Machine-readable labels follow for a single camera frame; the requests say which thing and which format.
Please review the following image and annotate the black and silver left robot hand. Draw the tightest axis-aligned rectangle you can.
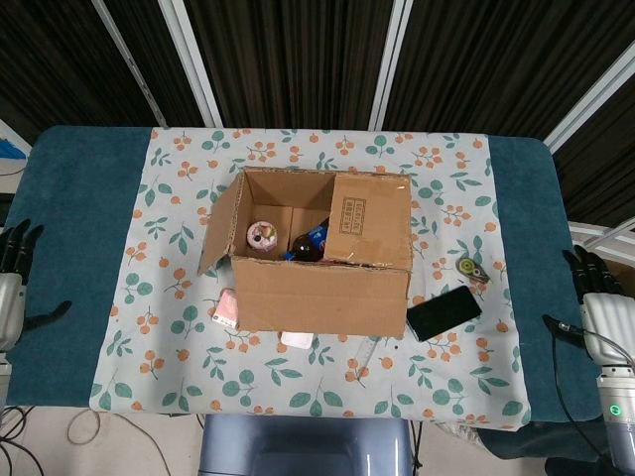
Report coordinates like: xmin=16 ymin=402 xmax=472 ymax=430
xmin=0 ymin=219 xmax=73 ymax=351

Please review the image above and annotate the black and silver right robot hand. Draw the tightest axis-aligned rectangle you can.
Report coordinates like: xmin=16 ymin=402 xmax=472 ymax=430
xmin=562 ymin=245 xmax=635 ymax=366

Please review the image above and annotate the brown cardboard shipping box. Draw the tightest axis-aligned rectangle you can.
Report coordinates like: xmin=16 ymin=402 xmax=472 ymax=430
xmin=196 ymin=167 xmax=416 ymax=341

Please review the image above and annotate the white and blue paper package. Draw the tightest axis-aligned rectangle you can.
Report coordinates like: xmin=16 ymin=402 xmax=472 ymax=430
xmin=0 ymin=118 xmax=32 ymax=163

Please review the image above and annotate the white metal rack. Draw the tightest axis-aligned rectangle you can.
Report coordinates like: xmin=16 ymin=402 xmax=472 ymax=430
xmin=568 ymin=220 xmax=635 ymax=257

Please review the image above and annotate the teal table cover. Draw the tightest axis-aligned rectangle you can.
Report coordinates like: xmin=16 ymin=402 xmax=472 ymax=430
xmin=0 ymin=124 xmax=604 ymax=432

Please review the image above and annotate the correction tape dispenser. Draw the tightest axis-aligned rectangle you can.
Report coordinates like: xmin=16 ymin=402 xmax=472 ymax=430
xmin=455 ymin=256 xmax=491 ymax=285

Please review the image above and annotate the floral print tablecloth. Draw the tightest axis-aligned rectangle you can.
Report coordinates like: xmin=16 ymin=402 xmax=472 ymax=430
xmin=88 ymin=127 xmax=532 ymax=428

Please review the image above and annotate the black smartphone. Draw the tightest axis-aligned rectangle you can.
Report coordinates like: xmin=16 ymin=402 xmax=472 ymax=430
xmin=406 ymin=285 xmax=483 ymax=343

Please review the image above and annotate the pink tissue pack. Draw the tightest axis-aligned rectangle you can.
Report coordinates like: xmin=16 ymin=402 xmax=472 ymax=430
xmin=211 ymin=288 xmax=240 ymax=328

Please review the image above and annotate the transparent plastic ruler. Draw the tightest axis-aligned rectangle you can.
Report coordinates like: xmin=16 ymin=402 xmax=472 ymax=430
xmin=354 ymin=336 xmax=383 ymax=369

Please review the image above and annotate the pink dessert cup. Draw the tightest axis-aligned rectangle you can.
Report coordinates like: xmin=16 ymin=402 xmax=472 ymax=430
xmin=246 ymin=221 xmax=280 ymax=253

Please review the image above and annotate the white plastic container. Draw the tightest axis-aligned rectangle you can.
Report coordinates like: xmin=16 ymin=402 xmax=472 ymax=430
xmin=280 ymin=330 xmax=315 ymax=349

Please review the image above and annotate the cola bottle blue label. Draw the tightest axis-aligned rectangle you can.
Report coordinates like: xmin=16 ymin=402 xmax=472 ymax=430
xmin=283 ymin=217 xmax=332 ymax=263

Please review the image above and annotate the blue-grey robot torso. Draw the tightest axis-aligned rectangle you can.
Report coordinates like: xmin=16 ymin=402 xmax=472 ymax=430
xmin=197 ymin=414 xmax=416 ymax=476

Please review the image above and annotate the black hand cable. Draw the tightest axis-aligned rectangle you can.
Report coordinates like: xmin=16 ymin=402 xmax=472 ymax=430
xmin=542 ymin=314 xmax=635 ymax=457

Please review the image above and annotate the white aluminium frame post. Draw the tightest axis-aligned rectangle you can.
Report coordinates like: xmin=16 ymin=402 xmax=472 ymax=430
xmin=369 ymin=0 xmax=414 ymax=132
xmin=158 ymin=0 xmax=223 ymax=129
xmin=543 ymin=47 xmax=635 ymax=153

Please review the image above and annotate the thin grey frame post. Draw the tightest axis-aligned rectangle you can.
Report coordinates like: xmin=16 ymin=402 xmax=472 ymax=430
xmin=91 ymin=0 xmax=168 ymax=129

